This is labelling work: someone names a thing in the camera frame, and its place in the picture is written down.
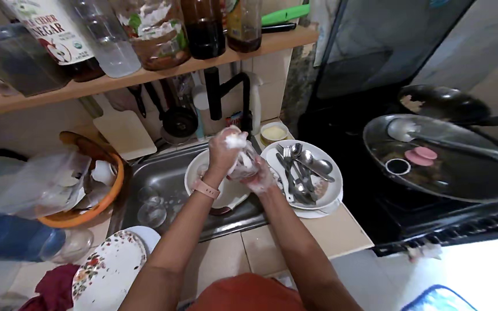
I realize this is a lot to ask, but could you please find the person's left hand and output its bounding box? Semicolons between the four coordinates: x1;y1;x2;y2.
208;126;248;178

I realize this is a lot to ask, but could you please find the person's right hand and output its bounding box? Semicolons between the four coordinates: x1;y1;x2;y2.
227;155;278;194

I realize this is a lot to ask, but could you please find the clear soapy glass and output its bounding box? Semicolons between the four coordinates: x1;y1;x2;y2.
229;141;262;180

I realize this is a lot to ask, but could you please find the person's left forearm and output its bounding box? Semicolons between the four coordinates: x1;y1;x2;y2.
118;166;229;311

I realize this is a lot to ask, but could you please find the person's right forearm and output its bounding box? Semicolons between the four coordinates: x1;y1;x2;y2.
255;183;365;311

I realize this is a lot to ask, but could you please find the large white bowl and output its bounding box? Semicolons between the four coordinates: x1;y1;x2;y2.
184;148;253;216

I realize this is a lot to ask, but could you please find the white ceramic spoon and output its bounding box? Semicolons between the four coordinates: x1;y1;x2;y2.
275;152;295;203

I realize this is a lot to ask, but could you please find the yellow dish soap tub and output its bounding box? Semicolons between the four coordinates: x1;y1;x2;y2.
260;121;290;146

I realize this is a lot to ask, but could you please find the black faucet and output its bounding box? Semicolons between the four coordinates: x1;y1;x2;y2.
203;67;254;133

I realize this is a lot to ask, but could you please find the white hanging ladle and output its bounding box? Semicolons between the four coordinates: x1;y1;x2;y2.
190;71;210;111

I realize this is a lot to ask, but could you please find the pile of metal cutlery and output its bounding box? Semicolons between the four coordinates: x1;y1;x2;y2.
275;143;335;205

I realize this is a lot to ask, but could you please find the black ladle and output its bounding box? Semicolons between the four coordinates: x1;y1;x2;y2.
144;79;199;139

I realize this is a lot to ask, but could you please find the white plate under dish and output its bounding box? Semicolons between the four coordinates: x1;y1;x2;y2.
291;200;341;219

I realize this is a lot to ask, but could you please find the stainless steel sink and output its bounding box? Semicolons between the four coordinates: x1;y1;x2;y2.
108;136;270;243

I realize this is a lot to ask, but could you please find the white round dish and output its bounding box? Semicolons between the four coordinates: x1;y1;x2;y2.
261;139;344;211

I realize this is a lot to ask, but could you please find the wooden shelf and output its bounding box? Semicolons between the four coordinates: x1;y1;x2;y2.
0;23;320;121

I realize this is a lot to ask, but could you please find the dark brown bottle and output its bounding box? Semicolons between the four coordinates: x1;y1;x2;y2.
181;0;227;60

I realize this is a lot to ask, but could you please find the black hanging utensil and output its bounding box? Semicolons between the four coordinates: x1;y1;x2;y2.
127;84;148;119

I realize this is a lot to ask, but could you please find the brown bottle, yellow label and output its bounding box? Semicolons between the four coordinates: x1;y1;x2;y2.
225;0;263;54

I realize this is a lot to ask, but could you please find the clear drinking glass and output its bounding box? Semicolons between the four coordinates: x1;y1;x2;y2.
138;186;164;205
137;203;167;229

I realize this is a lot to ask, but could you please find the white cutting board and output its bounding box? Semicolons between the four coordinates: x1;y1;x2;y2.
91;93;158;161

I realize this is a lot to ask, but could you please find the black gas stove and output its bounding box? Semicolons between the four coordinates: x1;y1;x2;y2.
297;82;498;258

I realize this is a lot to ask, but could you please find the clear jar with colourful contents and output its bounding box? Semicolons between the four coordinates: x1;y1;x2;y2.
109;0;192;72

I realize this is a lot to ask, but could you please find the person's body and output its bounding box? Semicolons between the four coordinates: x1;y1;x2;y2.
187;272;308;311

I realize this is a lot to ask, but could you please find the plain white plate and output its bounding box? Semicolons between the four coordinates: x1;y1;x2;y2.
126;225;162;259

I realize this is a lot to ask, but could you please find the pile of dishes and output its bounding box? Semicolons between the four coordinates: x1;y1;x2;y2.
74;160;118;212

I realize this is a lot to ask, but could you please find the orange plastic basin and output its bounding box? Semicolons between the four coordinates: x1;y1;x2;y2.
37;131;125;229

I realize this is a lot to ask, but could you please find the clear plastic bottle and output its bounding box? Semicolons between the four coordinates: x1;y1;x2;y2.
68;0;142;79

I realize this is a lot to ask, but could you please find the black cup with white rim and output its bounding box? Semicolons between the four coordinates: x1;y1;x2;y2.
385;158;412;176

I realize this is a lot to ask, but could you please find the pink round object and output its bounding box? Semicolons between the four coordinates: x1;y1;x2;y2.
404;146;438;167

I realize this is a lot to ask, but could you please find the floral white plate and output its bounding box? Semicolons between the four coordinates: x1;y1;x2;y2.
72;230;148;311

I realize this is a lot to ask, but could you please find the clear glass jar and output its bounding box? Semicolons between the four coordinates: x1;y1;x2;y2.
41;227;95;264

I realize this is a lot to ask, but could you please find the clear plastic bag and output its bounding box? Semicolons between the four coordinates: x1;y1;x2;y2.
0;149;92;219

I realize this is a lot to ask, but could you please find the bottle with red apple label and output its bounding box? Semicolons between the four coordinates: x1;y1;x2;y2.
5;0;105;83

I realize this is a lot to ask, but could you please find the black frying pan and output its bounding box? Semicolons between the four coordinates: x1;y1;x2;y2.
397;84;498;127

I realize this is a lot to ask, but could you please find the metal cooking turner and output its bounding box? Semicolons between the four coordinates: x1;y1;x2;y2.
387;118;498;167

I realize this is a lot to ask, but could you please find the large metal wok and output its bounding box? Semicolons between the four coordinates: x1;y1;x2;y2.
363;114;498;204

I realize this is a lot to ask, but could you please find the grey transparent plastic container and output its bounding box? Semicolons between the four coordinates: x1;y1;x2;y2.
0;23;72;97

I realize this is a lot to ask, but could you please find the blue and white mat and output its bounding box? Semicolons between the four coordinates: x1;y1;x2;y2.
400;284;478;311

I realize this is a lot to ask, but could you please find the maroon cloth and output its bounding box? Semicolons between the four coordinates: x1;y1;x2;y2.
18;263;81;311

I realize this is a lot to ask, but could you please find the blue plastic jug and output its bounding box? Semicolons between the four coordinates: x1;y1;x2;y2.
0;210;66;263

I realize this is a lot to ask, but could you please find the black-handled utensil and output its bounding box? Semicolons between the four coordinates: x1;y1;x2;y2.
260;23;297;34

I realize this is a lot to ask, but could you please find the green-handled knife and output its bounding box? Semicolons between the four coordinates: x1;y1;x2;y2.
261;4;310;26

